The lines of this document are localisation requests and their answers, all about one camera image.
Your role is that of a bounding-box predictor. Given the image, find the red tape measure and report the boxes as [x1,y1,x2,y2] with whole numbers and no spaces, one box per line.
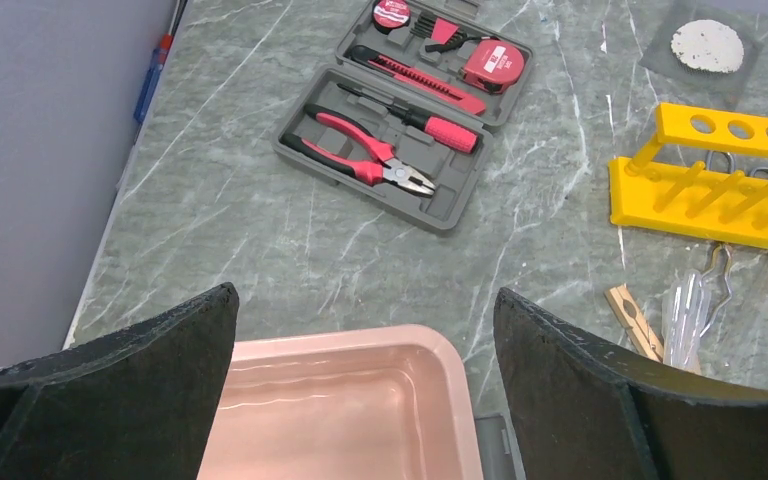
[460,39,526,95]

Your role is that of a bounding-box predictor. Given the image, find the pink plastic bin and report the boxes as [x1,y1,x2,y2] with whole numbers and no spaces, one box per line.
[194,325,482,479]

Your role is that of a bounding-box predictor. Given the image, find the red utility knife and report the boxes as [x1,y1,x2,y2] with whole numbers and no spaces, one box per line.
[347,44,486,115]

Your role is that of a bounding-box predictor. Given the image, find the wooden test tube clamp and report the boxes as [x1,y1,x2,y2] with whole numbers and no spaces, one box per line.
[605,285,664,364]

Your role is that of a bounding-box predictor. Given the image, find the bag of plastic pipettes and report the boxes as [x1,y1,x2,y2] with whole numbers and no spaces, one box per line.
[662,269,711,374]

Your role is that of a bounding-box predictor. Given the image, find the red electrical tape roll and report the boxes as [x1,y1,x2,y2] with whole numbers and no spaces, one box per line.
[372,0,411,31]

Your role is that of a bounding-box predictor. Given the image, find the metal wire tube holder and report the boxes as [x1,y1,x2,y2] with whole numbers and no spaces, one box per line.
[701,242,733,336]

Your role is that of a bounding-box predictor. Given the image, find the red black pliers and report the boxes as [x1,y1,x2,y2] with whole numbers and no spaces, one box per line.
[281,103,437,199]

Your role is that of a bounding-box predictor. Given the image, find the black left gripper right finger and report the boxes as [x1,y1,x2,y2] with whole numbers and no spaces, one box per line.
[493,288,768,479]

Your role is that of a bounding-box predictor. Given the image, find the yellow test tube rack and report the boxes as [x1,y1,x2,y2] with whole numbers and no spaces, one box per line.
[609,103,768,250]

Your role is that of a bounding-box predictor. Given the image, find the grey bin latch handle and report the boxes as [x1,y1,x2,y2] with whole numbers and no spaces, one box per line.
[475,413,526,480]

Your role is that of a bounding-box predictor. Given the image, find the red handled screwdriver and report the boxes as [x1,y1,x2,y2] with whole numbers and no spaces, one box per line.
[337,83,479,153]

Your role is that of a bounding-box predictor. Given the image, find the wire gauze with white centre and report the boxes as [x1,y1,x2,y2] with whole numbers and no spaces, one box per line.
[640,1,763,109]

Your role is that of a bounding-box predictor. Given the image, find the grey tool case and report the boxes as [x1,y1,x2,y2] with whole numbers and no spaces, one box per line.
[272,1,534,235]

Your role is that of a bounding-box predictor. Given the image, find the blue red screwdriver by wall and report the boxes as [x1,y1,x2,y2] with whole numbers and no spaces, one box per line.
[133,0,189,125]

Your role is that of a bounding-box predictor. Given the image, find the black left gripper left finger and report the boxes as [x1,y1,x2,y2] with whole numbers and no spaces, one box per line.
[0,283,239,479]

